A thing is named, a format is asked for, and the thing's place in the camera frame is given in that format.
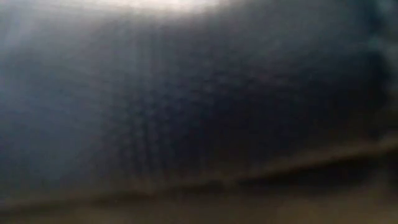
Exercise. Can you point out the dark blue knitted fabric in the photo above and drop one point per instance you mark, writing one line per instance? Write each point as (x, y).
(174, 93)

